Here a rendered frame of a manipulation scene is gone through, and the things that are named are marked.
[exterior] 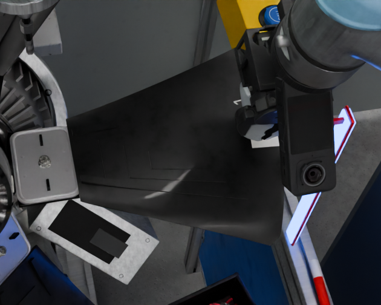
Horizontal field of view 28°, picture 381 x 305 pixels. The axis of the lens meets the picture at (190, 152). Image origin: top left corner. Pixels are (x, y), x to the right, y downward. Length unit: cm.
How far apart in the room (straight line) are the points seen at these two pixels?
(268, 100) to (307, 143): 5
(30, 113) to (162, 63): 101
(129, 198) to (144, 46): 105
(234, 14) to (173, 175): 40
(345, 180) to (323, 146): 159
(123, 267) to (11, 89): 27
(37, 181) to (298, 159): 28
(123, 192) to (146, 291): 124
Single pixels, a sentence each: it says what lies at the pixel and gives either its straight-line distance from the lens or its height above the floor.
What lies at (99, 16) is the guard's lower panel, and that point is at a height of 61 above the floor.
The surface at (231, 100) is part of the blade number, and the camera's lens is 86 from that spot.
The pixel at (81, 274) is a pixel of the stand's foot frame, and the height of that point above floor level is 8.
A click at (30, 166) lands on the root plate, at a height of 118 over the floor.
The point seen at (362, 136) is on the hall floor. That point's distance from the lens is 238.
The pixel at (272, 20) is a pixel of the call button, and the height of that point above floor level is 108.
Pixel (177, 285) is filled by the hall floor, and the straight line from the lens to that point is 204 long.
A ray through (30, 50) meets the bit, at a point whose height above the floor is 137.
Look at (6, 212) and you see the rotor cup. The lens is 77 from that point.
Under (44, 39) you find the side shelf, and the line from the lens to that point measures 135.
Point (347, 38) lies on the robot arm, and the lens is 55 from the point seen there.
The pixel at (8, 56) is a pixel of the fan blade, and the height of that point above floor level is 130.
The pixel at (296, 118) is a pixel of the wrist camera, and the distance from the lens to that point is 67.
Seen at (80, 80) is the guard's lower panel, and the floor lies 39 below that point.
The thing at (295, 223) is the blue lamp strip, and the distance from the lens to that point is 112.
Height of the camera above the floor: 189
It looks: 58 degrees down
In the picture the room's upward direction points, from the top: 10 degrees clockwise
